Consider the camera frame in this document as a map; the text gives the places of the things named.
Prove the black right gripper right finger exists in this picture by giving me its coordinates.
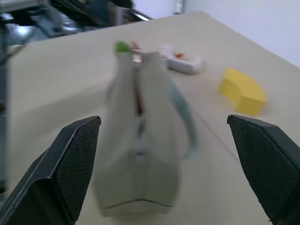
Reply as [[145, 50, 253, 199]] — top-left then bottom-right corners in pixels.
[[226, 114, 300, 225]]

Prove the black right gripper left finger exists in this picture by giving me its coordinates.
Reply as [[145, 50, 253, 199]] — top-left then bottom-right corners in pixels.
[[0, 115, 102, 225]]

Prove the grey zippered pouch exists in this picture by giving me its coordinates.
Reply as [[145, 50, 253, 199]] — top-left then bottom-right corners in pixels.
[[93, 51, 203, 216]]

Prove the yellow curved foam block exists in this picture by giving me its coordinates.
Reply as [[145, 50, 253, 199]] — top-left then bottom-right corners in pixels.
[[218, 67, 268, 116]]

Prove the white plastic holder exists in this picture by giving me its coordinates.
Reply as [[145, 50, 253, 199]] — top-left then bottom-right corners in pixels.
[[160, 45, 205, 75]]

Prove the green zipper pull tab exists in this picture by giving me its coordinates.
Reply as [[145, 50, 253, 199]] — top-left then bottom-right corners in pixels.
[[113, 40, 132, 54]]

